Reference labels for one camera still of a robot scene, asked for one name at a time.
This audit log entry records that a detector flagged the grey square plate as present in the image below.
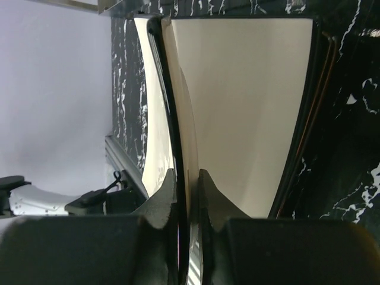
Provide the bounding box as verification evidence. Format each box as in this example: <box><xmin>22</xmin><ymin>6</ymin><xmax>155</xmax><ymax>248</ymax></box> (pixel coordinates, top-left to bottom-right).
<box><xmin>172</xmin><ymin>17</ymin><xmax>318</xmax><ymax>219</ymax></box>

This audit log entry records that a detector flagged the cream square plate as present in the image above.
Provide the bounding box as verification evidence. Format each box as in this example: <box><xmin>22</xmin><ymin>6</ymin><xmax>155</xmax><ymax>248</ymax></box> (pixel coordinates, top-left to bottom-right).
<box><xmin>134</xmin><ymin>14</ymin><xmax>199</xmax><ymax>284</ymax></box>

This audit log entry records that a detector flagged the steel two-tier dish rack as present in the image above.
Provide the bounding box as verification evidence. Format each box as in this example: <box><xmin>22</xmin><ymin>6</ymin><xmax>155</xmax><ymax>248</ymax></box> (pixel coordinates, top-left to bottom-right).
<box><xmin>40</xmin><ymin>0</ymin><xmax>151</xmax><ymax>18</ymax></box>

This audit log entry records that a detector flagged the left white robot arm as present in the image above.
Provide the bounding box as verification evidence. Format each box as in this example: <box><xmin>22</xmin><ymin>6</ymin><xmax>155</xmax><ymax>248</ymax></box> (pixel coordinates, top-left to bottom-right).
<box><xmin>1</xmin><ymin>171</ymin><xmax>144</xmax><ymax>219</ymax></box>

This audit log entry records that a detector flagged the black marble pattern mat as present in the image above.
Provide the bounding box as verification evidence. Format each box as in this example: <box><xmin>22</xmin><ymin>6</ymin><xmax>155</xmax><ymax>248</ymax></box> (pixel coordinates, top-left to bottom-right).
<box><xmin>111</xmin><ymin>1</ymin><xmax>379</xmax><ymax>227</ymax></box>

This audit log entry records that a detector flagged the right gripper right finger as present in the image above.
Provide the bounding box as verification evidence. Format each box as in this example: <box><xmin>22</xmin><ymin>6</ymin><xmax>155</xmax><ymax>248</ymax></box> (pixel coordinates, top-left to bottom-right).
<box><xmin>198</xmin><ymin>169</ymin><xmax>379</xmax><ymax>284</ymax></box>

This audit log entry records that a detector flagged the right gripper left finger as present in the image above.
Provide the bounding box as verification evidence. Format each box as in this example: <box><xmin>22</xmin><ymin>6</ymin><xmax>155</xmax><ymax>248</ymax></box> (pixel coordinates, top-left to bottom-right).
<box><xmin>1</xmin><ymin>169</ymin><xmax>178</xmax><ymax>284</ymax></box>

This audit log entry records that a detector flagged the floral square plate dark rim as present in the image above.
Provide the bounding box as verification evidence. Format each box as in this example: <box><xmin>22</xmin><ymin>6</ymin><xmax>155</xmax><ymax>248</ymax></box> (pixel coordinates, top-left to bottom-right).
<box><xmin>283</xmin><ymin>44</ymin><xmax>338</xmax><ymax>218</ymax></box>

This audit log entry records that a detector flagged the aluminium mounting rail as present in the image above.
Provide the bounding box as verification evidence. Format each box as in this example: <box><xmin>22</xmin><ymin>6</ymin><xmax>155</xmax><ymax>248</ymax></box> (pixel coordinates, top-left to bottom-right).
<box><xmin>105</xmin><ymin>135</ymin><xmax>148</xmax><ymax>201</ymax></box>

